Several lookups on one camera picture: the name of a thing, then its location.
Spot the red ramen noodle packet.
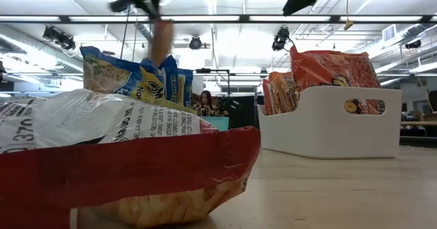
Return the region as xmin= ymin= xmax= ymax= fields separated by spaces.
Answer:
xmin=0 ymin=88 xmax=262 ymax=229
xmin=148 ymin=18 xmax=176 ymax=68

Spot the blue ramen noodle packet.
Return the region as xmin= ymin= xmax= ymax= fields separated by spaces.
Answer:
xmin=80 ymin=46 xmax=144 ymax=102
xmin=138 ymin=55 xmax=180 ymax=107
xmin=176 ymin=68 xmax=195 ymax=109

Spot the orange ramen noodle packet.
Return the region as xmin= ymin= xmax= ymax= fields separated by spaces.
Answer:
xmin=268 ymin=70 xmax=303 ymax=116
xmin=262 ymin=78 xmax=274 ymax=116
xmin=289 ymin=45 xmax=386 ymax=116

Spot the black ceiling spotlight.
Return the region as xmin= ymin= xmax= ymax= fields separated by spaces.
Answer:
xmin=42 ymin=26 xmax=61 ymax=42
xmin=57 ymin=33 xmax=76 ymax=51

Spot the white vent grille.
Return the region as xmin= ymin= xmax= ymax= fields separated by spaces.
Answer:
xmin=382 ymin=24 xmax=397 ymax=42

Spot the person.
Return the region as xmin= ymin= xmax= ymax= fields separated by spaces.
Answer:
xmin=193 ymin=90 xmax=219 ymax=118

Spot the black partition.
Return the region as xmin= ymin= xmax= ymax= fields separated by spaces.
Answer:
xmin=218 ymin=94 xmax=260 ymax=130

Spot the white plastic bin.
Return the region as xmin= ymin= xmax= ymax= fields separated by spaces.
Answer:
xmin=257 ymin=85 xmax=403 ymax=160

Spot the wooden table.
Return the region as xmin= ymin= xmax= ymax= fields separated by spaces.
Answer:
xmin=399 ymin=120 xmax=437 ymax=127

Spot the black hanging cable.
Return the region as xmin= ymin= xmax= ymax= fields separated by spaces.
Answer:
xmin=119 ymin=8 xmax=130 ymax=61

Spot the yellow hanging cable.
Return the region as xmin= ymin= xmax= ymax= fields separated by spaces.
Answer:
xmin=343 ymin=0 xmax=355 ymax=31

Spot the black overhead camera with cable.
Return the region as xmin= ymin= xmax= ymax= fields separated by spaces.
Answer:
xmin=272 ymin=26 xmax=295 ymax=52

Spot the black overhead frame beam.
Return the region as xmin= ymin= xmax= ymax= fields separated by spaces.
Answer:
xmin=0 ymin=14 xmax=437 ymax=25

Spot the round black ceiling camera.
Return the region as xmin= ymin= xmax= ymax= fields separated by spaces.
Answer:
xmin=188 ymin=36 xmax=203 ymax=51

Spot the black metal stand frame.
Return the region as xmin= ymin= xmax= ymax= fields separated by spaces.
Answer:
xmin=195 ymin=67 xmax=231 ymax=97

